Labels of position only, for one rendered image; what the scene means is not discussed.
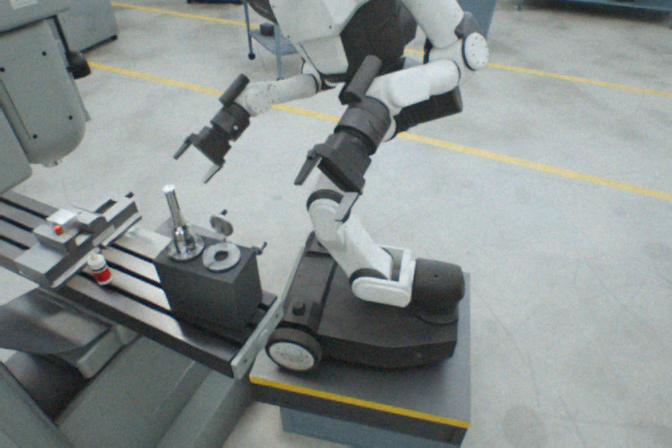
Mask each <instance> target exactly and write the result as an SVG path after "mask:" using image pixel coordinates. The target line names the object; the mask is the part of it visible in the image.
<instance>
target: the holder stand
mask: <svg viewBox="0 0 672 448"><path fill-rule="evenodd" d="M192 234H193V238H194V241H195V247H194V249H193V250H191V251H190V252H187V253H181V252H178V251H177V249H175V245H174V242H173V239H171V240H170V241H169V242H168V243H167V244H166V246H165V248H164V249H163V250H162V251H161V252H160V253H159V254H158V256H157V257H156V258H155V259H154V260H152V262H154V265H155V269H156V271H157V274H158V277H159V279H160V282H161V286H162V288H163V291H164V294H165V296H166V299H167V302H168V306H169V308H170V309H173V310H176V311H179V312H183V313H186V314H189V315H193V316H197V317H200V318H203V320H206V321H209V322H214V323H217V324H220V325H223V326H227V327H231V328H234V329H237V330H241V331H243V329H244V328H245V326H246V324H247V323H248V321H250V319H251V318H252V316H253V313H254V311H255V310H256V308H257V306H258V305H259V303H260V301H261V300H262V298H263V295H262V288H261V282H260V275H259V268H258V262H257V255H256V250H255V249H252V248H248V247H244V246H240V245H238V244H236V243H231V242H227V241H223V240H219V239H214V238H211V237H207V236H203V235H199V234H194V233H192Z"/></svg>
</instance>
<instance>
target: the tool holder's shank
mask: <svg viewBox="0 0 672 448"><path fill-rule="evenodd" d="M163 190H164V194H165V197H166V200H167V204H168V207H169V210H170V215H171V222H172V226H174V227H175V228H183V227H184V226H185V223H186V220H185V218H184V216H183V214H182V212H181V207H180V204H179V200H178V197H176V192H175V189H174V186H173V185H168V186H165V187H164V188H163Z"/></svg>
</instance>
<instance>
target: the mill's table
mask: <svg viewBox="0 0 672 448"><path fill-rule="evenodd" d="M58 210H60V209H59V208H57V207H54V206H50V205H48V204H45V203H43V202H40V201H38V200H35V199H33V198H30V197H27V196H24V195H21V194H19V193H16V192H14V191H11V189H10V191H9V192H7V193H5V194H4V195H1V196H0V266H1V267H4V268H6V269H8V270H10V271H12V272H14V274H16V275H18V276H20V277H22V276H21V275H20V272H19V271H20V270H19V268H18V266H17V265H16V263H15V262H14V260H15V259H16V258H18V257H19V256H21V255H22V254H23V252H25V251H27V250H28V249H30V248H31V247H33V246H34V245H35V244H37V243H38V242H39V241H38V240H37V238H36V236H35V235H34V233H33V230H34V229H36V228H37V227H39V226H40V225H42V224H44V225H47V226H49V227H50V225H49V223H48V221H47V220H46V219H47V218H49V217H50V216H53V215H54V214H55V213H57V212H58ZM100 251H101V253H102V254H100V255H101V256H102V257H103V259H105V261H106V263H107V265H108V267H109V270H110V272H111V274H112V277H113V278H112V280H111V281H110V282H109V283H107V284H99V283H98V282H97V280H96V278H95V276H94V275H93V273H92V269H91V268H90V265H87V266H86V267H85V268H84V269H83V270H82V272H80V273H79V274H78V275H76V276H75V277H74V278H72V279H71V280H70V281H69V282H68V283H66V284H65V285H64V286H63V287H62V288H61V289H59V290H57V291H55V290H52V289H49V288H47V287H44V286H42V285H40V284H38V285H40V286H42V287H44V288H47V289H49V290H52V291H54V292H56V294H58V295H60V296H62V297H64V298H66V299H68V300H70V301H73V302H76V303H78V304H80V305H82V306H84V307H86V308H88V309H90V310H92V312H94V313H96V314H100V315H102V316H104V317H106V318H108V319H110V320H112V321H114V322H116V323H118V324H120V325H124V326H126V327H128V329H130V330H132V331H134V332H136V333H138V334H140V335H142V336H145V337H147V338H150V339H152V340H154V341H156V342H158V343H160V345H162V346H164V347H167V348H169V349H171V350H173V351H176V352H178V353H180V354H182V355H184V356H187V357H189V358H191V359H193V360H194V361H195V362H197V363H200V364H202V365H204V366H207V367H209V368H211V369H213V370H215V371H217V372H219V373H221V374H223V375H227V376H229V378H231V379H233V380H234V378H235V379H237V380H240V379H241V377H242V375H243V373H245V372H246V371H247V369H248V368H249V366H250V365H251V363H252V362H253V360H254V359H255V358H256V356H257V355H258V352H259V351H260V349H262V348H263V347H264V345H266V344H267V341H268V339H269V337H270V336H271V334H272V333H273V330H274V329H275V327H276V326H277V324H278V323H279V321H280V320H281V318H282V317H283V309H282V301H281V300H279V299H278V298H277V294H275V293H272V292H268V291H266V290H263V289H262V295H263V298H262V300H261V301H260V303H259V305H258V306H257V308H256V310H255V311H254V313H253V316H252V318H251V319H250V321H248V323H247V324H246V326H245V328H244V329H243V331H241V330H237V329H234V328H231V327H227V326H223V325H220V324H217V323H214V322H209V321H206V320H203V318H200V317H197V316H193V315H189V314H186V313H183V312H179V311H176V310H173V309H170V308H169V306H168V302H167V299H166V296H165V294H164V291H163V288H162V286H161V282H160V279H159V277H158V274H157V271H156V269H155V265H154V262H152V260H154V259H155V258H156V257H157V256H158V254H159V253H160V252H161V251H162V250H161V249H158V247H156V246H152V245H149V244H147V243H144V242H142V241H139V240H137V239H134V238H131V237H128V236H125V235H123V236H121V237H120V238H119V239H118V240H117V241H116V242H114V243H113V244H112V245H111V246H110V247H108V248H107V249H106V248H101V249H100Z"/></svg>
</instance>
